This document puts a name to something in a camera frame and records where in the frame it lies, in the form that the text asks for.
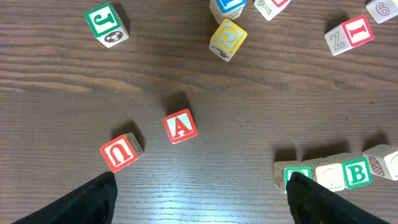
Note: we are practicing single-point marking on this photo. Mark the yellow block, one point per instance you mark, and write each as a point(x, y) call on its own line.
point(227, 40)
point(327, 173)
point(382, 10)
point(382, 160)

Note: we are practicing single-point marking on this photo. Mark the green R block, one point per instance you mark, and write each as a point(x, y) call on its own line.
point(284, 169)

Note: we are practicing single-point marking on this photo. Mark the green J block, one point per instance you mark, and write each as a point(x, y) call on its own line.
point(106, 25)

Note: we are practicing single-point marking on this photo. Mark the red U block lower left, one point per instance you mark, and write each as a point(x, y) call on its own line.
point(121, 151)

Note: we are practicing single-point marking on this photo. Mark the red U block upper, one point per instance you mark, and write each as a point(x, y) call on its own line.
point(270, 8)

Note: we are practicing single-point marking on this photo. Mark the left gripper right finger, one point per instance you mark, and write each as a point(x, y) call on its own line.
point(311, 203)

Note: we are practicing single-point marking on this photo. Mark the red A block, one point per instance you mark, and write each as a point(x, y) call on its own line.
point(180, 126)

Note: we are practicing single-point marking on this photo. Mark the blue P block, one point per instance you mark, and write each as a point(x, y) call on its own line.
point(226, 9)

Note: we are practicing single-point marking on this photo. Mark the red I block centre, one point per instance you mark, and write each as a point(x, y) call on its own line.
point(348, 35)

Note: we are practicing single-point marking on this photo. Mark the green B block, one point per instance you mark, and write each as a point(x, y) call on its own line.
point(356, 169)

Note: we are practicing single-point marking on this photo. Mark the red u block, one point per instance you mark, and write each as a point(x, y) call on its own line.
point(121, 151)
point(270, 8)

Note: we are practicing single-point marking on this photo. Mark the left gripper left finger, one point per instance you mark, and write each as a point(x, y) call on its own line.
point(93, 202)

